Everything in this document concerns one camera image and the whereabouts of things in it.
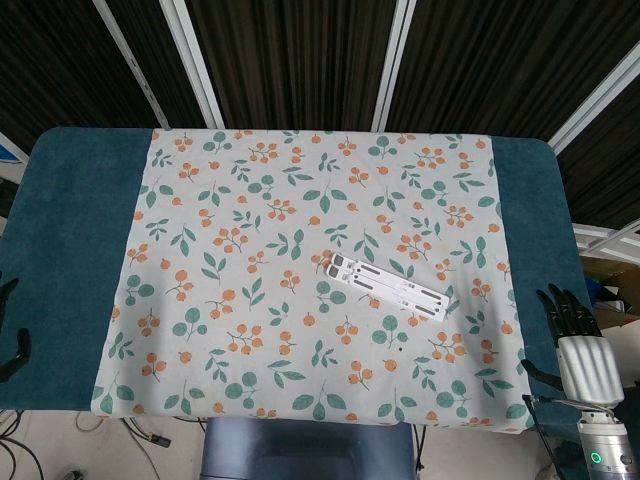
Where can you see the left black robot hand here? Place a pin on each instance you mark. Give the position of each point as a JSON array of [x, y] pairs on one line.
[[22, 350]]

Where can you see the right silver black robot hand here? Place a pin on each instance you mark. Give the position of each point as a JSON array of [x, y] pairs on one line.
[[587, 365]]

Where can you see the white folding laptop stand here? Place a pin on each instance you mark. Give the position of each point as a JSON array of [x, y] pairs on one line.
[[387, 286]]

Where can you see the brown cardboard box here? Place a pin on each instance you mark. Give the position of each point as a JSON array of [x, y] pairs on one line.
[[612, 285]]

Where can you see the teal fabric table cover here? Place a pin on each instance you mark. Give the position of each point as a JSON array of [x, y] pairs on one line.
[[65, 250]]

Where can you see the small black floor device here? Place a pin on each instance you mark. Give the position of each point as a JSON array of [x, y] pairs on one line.
[[161, 441]]

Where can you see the blue white board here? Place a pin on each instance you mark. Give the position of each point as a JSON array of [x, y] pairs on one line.
[[10, 150]]

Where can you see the floral orange green tablecloth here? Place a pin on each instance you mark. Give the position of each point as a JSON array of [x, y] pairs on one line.
[[280, 280]]

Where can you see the blue-grey robot torso base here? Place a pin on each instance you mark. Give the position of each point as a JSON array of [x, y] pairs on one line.
[[307, 450]]

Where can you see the white metal frame rail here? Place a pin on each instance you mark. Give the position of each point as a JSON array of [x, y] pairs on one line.
[[607, 240]]

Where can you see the white metal frame post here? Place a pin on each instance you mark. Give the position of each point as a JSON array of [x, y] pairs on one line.
[[395, 65], [192, 65], [132, 65], [595, 102]]

